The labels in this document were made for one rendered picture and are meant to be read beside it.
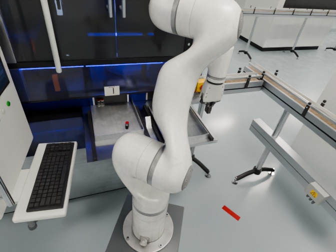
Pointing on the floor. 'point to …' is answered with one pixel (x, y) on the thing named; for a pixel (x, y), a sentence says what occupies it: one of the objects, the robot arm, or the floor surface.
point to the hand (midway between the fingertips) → (208, 108)
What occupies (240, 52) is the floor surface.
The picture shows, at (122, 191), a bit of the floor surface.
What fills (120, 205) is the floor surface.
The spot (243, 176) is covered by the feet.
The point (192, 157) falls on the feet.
